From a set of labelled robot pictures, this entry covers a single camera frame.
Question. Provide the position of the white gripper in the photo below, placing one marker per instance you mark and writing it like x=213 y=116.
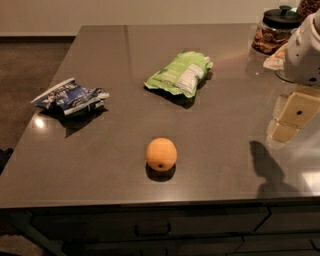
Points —
x=304 y=58

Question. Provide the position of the orange fruit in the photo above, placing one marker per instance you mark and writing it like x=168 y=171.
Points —
x=161 y=154

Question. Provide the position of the green chip bag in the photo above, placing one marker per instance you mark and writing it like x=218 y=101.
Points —
x=183 y=75

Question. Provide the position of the blue chip bag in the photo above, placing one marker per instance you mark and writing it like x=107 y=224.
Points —
x=69 y=98

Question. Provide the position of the clear glass container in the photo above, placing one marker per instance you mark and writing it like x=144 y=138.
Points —
x=281 y=74

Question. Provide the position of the glass jar with black lid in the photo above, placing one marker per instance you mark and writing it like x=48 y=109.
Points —
x=275 y=29

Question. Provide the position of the glass jar of brown snacks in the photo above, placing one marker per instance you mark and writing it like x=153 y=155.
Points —
x=307 y=7

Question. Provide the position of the dark cabinet drawer front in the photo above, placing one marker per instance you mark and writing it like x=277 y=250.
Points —
x=119 y=226

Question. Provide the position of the black drawer handle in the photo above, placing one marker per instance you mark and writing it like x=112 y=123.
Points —
x=153 y=230

